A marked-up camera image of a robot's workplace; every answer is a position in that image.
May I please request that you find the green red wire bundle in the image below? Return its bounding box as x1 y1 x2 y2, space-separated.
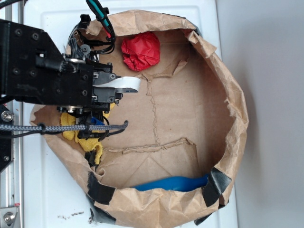
85 0 117 54

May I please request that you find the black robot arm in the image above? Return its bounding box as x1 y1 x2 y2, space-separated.
0 15 123 116

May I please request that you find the black bracket plate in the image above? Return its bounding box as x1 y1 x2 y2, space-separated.
0 104 14 172

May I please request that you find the red crumpled paper ball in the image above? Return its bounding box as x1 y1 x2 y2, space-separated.
121 32 160 71

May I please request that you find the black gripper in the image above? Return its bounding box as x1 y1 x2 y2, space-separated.
57 57 123 114

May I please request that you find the blue plastic bottle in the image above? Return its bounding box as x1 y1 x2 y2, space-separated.
134 174 209 192

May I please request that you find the white flat ribbon cable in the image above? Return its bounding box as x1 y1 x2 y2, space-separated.
92 76 142 92

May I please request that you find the grey braided cable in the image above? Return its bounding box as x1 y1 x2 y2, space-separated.
0 120 129 137

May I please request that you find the aluminium frame rail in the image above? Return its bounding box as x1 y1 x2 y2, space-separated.
0 0 26 228

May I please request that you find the brown paper bag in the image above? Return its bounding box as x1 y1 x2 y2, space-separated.
44 10 248 228

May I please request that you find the yellow cloth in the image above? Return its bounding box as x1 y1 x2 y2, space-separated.
60 113 103 165

